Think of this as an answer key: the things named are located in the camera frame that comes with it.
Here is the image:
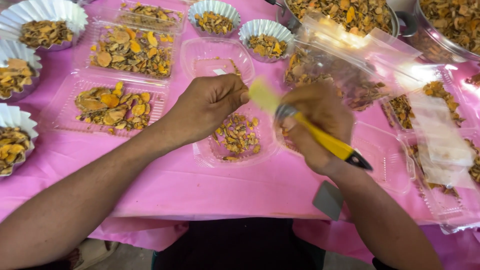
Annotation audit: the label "person's left hand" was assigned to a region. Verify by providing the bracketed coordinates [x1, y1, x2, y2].
[169, 74, 250, 145]

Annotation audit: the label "person's right hand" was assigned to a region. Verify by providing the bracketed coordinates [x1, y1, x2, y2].
[275, 82, 355, 177]

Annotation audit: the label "yellow handled brush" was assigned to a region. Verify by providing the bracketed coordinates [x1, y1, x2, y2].
[247, 77, 374, 172]

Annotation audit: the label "heap of dried turmeric slices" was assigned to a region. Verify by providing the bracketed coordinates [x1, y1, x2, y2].
[212, 112, 262, 162]
[89, 25, 175, 79]
[74, 81, 152, 135]

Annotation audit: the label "clear plastic container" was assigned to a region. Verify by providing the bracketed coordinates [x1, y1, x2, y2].
[179, 37, 256, 88]
[192, 108, 283, 169]
[277, 119, 416, 195]

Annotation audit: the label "grey card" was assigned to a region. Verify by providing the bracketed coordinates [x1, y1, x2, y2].
[312, 180, 344, 221]

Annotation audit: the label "clear plastic bag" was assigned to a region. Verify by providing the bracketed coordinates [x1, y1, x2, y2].
[284, 14, 424, 112]

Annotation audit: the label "silver foil cup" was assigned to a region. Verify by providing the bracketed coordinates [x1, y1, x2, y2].
[0, 39, 43, 103]
[0, 103, 39, 178]
[187, 0, 242, 38]
[238, 19, 296, 63]
[0, 0, 89, 52]

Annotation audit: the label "pink tablecloth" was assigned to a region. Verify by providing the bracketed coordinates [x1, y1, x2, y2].
[0, 0, 480, 265]

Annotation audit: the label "clear plastic tray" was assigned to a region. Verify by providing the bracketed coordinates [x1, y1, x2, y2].
[397, 127, 480, 235]
[73, 19, 178, 82]
[117, 1, 187, 35]
[382, 63, 480, 133]
[39, 72, 170, 139]

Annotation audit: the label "person's black clothing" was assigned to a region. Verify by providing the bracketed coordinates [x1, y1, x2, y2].
[151, 217, 327, 270]

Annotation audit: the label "white paper sachets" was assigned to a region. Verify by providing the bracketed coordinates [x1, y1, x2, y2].
[406, 91, 478, 190]

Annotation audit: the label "person's foot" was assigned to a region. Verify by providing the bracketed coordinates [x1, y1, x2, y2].
[67, 238, 121, 270]

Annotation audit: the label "steel pot with handle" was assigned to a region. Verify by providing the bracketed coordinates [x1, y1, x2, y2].
[264, 0, 400, 39]
[394, 0, 480, 64]

